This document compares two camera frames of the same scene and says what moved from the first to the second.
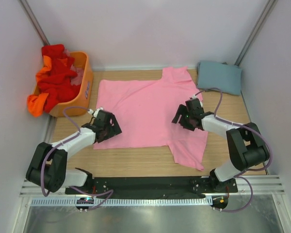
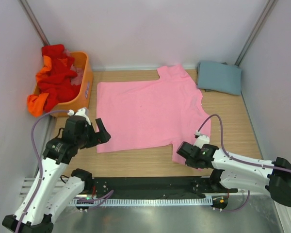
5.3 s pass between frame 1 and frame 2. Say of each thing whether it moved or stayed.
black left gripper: moved
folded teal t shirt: stayed
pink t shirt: stayed
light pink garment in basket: stayed
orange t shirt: stayed
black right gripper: moved
